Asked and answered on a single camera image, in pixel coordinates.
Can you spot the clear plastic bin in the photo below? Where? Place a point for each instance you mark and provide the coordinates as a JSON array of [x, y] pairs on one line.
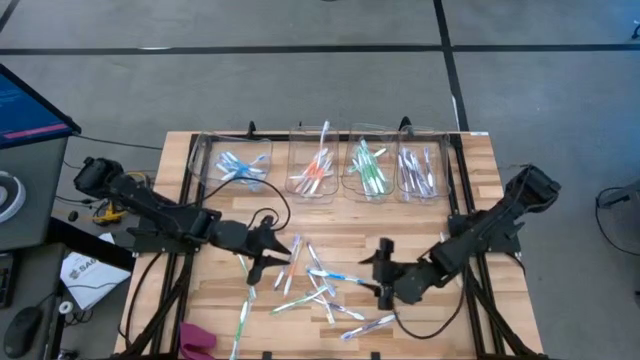
[[442, 150], [300, 145], [350, 192], [200, 160]]

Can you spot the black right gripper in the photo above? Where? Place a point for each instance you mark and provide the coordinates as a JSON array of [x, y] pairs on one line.
[[387, 275]]

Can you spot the black keyboard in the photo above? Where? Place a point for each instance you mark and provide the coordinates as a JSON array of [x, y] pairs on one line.
[[6, 280]]

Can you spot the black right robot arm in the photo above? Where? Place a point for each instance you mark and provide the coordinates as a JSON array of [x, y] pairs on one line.
[[480, 230]]

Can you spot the green toothbrush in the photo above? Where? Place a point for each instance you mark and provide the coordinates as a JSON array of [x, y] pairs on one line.
[[357, 167], [375, 154], [381, 181], [241, 325], [367, 152], [300, 301], [379, 187], [372, 172], [367, 184], [245, 270], [363, 170]]

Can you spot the magenta cloth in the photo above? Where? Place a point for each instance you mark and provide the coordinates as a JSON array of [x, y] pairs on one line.
[[195, 342]]

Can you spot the white tape roll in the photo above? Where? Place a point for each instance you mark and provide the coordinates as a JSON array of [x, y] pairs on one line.
[[61, 307]]

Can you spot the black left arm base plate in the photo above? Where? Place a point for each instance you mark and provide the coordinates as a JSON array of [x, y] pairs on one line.
[[145, 246]]

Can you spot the black desk beam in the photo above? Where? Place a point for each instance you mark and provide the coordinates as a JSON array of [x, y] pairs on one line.
[[90, 245]]

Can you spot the black computer mouse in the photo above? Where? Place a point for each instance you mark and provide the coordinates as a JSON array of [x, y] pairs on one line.
[[22, 330]]

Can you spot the grey stand foot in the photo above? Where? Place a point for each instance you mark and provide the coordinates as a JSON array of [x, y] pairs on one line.
[[625, 195]]

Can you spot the computer monitor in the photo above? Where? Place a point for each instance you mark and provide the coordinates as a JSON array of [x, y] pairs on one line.
[[25, 115]]

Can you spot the grey desk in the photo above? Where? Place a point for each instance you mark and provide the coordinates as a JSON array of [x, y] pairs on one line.
[[40, 190]]

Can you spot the white round device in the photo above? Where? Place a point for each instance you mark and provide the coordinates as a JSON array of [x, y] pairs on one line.
[[12, 200]]

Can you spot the yellow clamp tool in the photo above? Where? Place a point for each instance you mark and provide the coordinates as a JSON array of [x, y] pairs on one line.
[[107, 216]]

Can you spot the white label strip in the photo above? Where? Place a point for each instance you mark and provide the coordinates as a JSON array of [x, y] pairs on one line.
[[479, 133]]

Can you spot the white printed booklet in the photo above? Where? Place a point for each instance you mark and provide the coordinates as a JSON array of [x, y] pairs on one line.
[[92, 280]]

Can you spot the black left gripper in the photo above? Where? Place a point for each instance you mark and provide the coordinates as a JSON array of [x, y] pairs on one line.
[[262, 245]]

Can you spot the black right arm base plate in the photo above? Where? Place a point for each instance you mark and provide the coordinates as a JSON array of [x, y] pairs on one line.
[[502, 246]]

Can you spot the black knob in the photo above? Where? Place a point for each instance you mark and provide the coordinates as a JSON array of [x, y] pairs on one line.
[[73, 216]]

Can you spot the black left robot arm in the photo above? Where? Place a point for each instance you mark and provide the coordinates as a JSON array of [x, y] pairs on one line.
[[165, 215]]

